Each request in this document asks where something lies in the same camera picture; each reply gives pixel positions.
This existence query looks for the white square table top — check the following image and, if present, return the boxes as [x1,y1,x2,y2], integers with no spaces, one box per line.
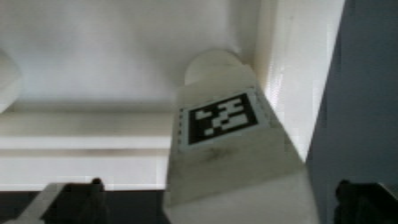
[0,0,349,191]

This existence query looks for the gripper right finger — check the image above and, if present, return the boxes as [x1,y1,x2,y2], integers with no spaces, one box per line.
[335,180,398,224]

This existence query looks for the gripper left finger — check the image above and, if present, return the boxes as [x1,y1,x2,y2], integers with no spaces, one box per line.
[11,177,175,224]

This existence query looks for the white table leg with tag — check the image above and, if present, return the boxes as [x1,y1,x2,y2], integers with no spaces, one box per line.
[164,50,321,224]

